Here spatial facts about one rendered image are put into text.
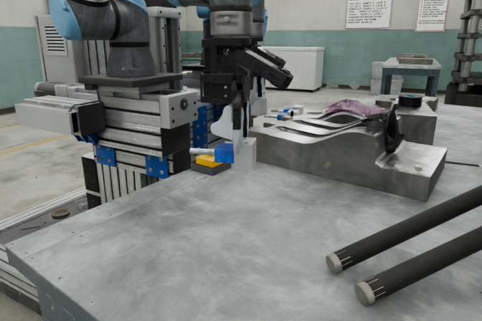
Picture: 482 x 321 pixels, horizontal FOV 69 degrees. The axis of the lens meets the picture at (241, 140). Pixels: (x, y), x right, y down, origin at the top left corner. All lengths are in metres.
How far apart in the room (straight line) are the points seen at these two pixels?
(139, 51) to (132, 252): 0.64
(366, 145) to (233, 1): 0.46
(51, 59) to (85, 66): 0.15
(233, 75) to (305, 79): 7.16
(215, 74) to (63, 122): 0.61
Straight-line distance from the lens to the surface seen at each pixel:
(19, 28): 6.68
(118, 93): 1.14
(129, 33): 1.10
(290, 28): 8.73
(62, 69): 1.57
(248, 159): 0.67
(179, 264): 0.61
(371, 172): 0.90
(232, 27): 0.63
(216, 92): 0.65
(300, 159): 0.96
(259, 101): 1.14
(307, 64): 7.74
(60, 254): 0.70
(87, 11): 1.02
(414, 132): 1.29
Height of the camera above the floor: 1.15
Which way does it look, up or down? 16 degrees down
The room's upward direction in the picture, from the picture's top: straight up
